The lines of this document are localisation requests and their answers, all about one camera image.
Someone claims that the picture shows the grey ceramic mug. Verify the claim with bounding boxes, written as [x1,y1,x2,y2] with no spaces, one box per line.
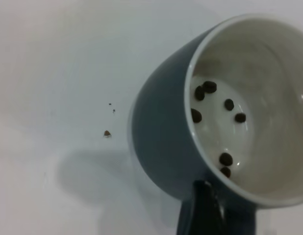
[127,13,303,235]

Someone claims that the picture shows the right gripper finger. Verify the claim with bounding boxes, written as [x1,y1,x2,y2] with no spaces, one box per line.
[192,180,227,235]

